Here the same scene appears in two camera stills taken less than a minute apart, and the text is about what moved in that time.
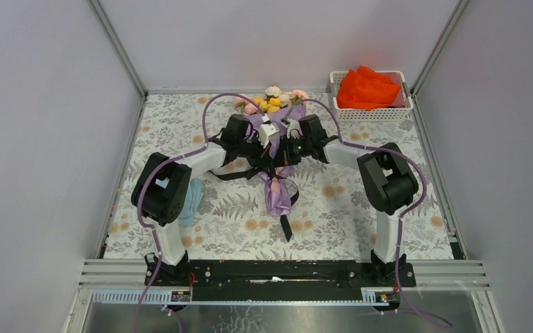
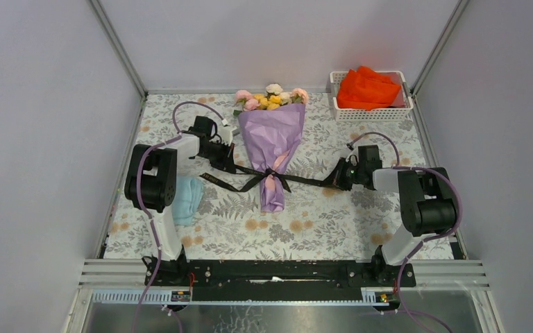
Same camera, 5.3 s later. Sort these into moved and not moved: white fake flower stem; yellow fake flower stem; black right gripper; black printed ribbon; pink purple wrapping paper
Moved: black right gripper; black printed ribbon
Not moved: pink purple wrapping paper; white fake flower stem; yellow fake flower stem
